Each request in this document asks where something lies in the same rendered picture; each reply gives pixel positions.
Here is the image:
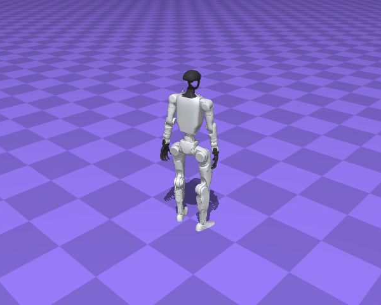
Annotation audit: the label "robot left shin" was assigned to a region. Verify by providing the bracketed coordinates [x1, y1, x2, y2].
[174, 177, 185, 214]

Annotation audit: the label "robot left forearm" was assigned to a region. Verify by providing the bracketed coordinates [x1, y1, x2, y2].
[163, 118, 173, 144]

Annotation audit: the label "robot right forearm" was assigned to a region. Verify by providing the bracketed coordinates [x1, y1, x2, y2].
[208, 123, 218, 152]

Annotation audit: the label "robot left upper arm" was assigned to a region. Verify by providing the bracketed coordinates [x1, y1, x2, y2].
[166, 93, 179, 125]

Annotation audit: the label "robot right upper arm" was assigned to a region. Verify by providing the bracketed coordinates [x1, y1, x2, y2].
[200, 98, 214, 132]

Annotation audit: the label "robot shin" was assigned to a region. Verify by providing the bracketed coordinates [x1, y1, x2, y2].
[196, 186, 210, 225]
[174, 177, 185, 214]

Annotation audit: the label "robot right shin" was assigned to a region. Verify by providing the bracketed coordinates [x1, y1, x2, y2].
[196, 186, 210, 225]

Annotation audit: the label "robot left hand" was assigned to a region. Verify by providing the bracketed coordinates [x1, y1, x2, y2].
[160, 139, 171, 161]

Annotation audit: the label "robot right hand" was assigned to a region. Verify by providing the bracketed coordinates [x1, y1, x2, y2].
[211, 148, 219, 169]

